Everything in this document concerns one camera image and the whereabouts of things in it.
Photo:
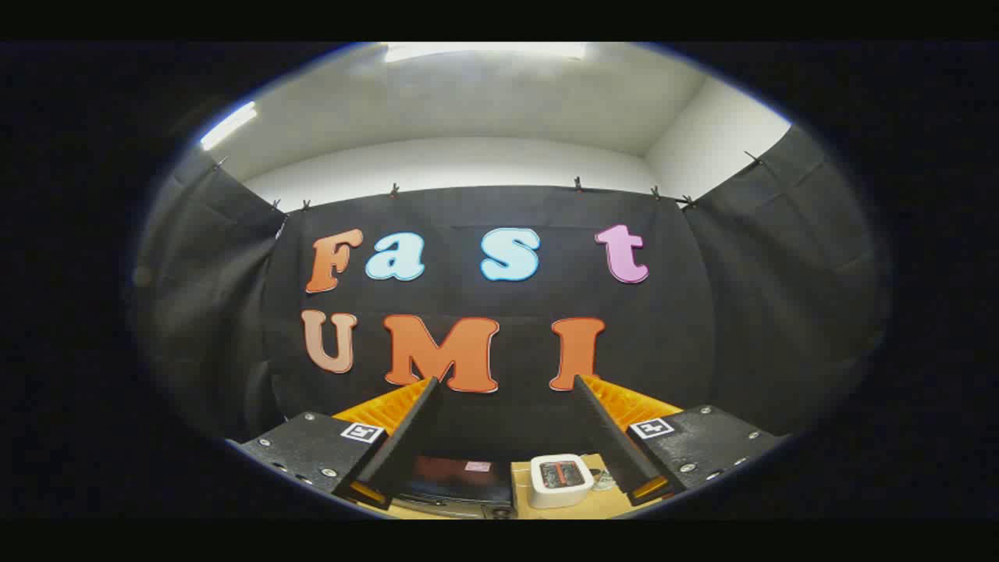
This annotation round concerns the black backdrop cloth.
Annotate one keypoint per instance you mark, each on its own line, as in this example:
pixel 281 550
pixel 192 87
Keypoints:
pixel 499 234

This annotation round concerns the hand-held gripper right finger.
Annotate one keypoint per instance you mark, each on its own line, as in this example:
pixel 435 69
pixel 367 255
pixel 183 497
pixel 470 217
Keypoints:
pixel 605 437

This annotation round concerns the black toaster oven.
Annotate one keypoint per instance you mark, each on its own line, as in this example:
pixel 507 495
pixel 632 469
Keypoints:
pixel 456 484

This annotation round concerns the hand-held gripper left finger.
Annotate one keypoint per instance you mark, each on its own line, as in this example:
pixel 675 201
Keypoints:
pixel 410 437

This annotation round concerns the white slot toaster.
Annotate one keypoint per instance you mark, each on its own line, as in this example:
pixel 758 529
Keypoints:
pixel 560 480

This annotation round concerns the ceiling light panel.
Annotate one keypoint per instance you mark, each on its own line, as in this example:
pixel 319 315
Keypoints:
pixel 228 125
pixel 484 51

